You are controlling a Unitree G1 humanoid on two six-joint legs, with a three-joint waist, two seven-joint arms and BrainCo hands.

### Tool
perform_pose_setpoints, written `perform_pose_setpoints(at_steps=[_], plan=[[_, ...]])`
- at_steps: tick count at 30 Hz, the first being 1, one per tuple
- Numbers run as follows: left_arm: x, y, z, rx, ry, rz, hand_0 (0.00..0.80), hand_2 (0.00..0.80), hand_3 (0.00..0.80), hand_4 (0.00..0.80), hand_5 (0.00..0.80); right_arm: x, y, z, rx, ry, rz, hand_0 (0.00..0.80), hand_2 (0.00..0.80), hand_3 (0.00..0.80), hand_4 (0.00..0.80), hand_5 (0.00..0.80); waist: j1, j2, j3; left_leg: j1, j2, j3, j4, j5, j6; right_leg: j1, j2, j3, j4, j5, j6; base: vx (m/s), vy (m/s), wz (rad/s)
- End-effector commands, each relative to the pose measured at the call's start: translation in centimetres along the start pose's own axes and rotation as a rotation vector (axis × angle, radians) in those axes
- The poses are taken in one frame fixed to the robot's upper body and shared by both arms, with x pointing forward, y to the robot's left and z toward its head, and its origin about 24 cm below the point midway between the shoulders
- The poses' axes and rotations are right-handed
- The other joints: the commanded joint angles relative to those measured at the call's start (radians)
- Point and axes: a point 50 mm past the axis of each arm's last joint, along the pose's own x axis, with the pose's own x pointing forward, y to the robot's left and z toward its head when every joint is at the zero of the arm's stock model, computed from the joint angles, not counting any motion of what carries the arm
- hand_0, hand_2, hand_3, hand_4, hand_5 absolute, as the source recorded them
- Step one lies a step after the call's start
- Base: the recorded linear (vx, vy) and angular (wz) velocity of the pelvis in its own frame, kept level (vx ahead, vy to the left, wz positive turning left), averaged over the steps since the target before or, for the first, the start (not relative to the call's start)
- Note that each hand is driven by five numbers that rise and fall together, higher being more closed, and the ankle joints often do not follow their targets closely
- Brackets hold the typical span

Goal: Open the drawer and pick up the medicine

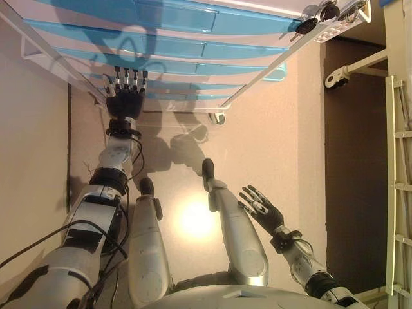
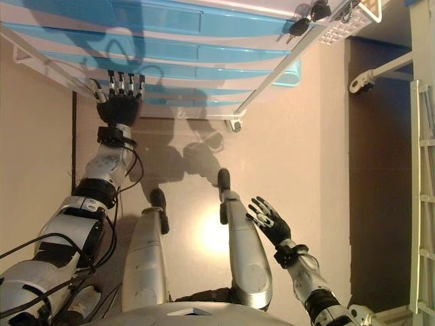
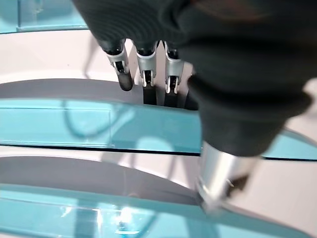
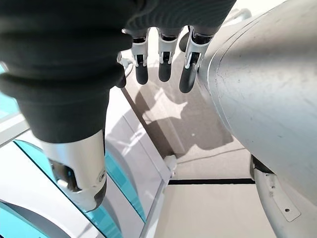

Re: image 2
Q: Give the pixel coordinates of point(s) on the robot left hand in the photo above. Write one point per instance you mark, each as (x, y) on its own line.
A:
(119, 108)

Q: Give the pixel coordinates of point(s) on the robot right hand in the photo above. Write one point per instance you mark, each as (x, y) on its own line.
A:
(277, 227)

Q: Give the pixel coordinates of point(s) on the blue fronted cart drawer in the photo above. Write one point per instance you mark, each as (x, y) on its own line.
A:
(221, 73)

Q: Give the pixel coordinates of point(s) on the silver robot right leg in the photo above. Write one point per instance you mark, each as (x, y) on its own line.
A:
(244, 254)

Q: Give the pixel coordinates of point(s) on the silver robot leg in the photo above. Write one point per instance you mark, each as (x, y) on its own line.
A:
(244, 254)
(146, 254)

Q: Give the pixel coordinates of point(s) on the black floor strip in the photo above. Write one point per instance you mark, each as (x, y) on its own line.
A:
(74, 142)

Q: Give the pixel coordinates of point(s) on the grey robot torso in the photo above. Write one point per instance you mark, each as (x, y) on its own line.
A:
(204, 316)

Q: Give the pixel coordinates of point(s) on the silver robot left leg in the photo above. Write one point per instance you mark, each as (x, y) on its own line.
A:
(146, 254)

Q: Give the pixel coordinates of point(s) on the light blue plastic bin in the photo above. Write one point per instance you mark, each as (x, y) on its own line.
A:
(289, 76)

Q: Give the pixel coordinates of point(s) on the white medical cart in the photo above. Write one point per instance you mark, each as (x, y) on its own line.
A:
(292, 59)

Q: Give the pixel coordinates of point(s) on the white plastic mesh basket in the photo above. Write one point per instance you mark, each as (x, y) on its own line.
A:
(340, 30)

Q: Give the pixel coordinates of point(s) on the metal key bunch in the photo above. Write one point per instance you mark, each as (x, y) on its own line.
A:
(348, 10)

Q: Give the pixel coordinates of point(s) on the white ladder-like rail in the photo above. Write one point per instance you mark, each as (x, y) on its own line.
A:
(415, 169)

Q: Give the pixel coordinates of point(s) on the white wheeled metal frame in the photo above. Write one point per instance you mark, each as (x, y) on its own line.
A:
(362, 83)

